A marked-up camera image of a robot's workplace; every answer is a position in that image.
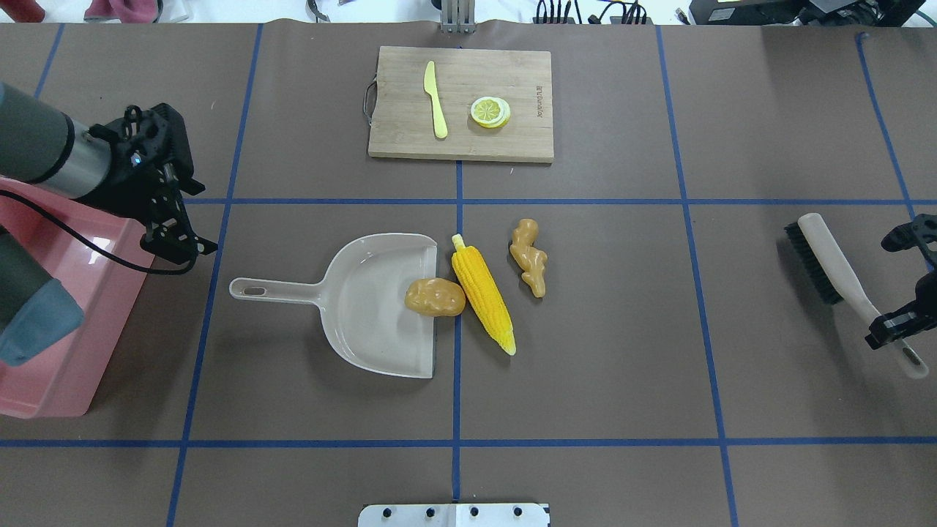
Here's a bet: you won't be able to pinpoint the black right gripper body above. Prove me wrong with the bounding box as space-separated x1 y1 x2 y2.
881 214 936 318

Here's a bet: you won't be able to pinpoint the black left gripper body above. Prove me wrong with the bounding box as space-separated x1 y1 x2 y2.
88 102 205 225

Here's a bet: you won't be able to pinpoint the white brush with black bristles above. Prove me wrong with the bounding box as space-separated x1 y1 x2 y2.
783 212 930 379

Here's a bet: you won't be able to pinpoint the white plastic dustpan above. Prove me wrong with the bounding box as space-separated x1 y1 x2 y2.
228 233 438 379

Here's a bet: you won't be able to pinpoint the toy potato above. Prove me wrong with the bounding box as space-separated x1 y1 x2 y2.
404 277 466 318

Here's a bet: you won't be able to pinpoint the toy yellow corn cob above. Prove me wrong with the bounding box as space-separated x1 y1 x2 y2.
451 233 518 356

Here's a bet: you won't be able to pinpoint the toy ginger root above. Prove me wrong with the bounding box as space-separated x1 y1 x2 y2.
509 219 548 298

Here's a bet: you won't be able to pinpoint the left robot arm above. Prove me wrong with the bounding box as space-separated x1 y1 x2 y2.
1 83 218 367

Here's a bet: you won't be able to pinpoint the pink plastic bin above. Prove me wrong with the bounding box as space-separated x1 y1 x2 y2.
1 178 154 418

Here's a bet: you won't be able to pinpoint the pink cloth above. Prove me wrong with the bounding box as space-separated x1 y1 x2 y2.
83 0 163 23

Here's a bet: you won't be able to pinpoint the red water bottle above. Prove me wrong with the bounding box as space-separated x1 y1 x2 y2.
1 0 46 23

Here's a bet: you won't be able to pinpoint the wooden cutting board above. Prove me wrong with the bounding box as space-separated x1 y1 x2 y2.
367 45 555 164

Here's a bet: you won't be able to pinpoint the yellow plastic knife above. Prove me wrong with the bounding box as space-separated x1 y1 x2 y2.
422 60 449 140

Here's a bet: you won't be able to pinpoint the toy lemon slices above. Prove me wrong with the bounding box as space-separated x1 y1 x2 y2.
469 96 512 129

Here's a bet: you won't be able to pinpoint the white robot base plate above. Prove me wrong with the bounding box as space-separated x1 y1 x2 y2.
357 502 551 526

